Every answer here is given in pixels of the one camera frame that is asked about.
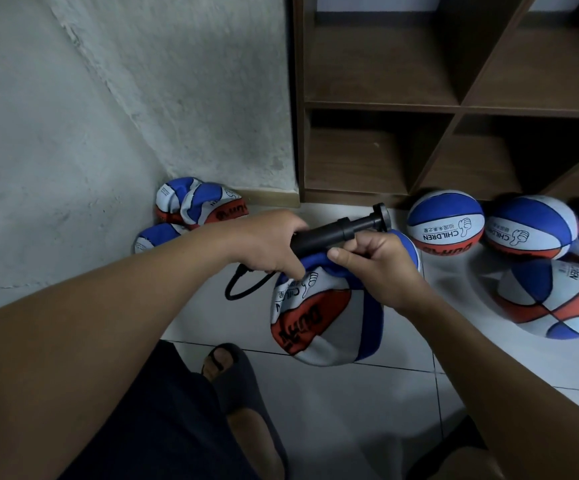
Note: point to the person's left hand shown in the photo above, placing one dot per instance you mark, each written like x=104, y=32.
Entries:
x=265, y=243

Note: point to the person's right hand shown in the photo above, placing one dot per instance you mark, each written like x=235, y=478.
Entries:
x=389, y=273

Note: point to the black hand pump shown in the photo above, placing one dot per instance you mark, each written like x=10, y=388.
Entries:
x=329, y=235

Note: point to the brown wooden cubby shelf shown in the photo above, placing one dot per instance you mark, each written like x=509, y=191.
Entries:
x=379, y=80

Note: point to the person's left forearm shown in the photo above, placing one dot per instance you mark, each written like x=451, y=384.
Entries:
x=80, y=370

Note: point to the person's right forearm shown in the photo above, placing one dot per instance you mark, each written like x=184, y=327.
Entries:
x=519, y=395

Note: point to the person's left foot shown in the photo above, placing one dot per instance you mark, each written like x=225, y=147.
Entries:
x=255, y=445

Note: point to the black sandal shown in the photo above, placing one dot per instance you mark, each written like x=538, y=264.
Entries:
x=239, y=390
x=449, y=450

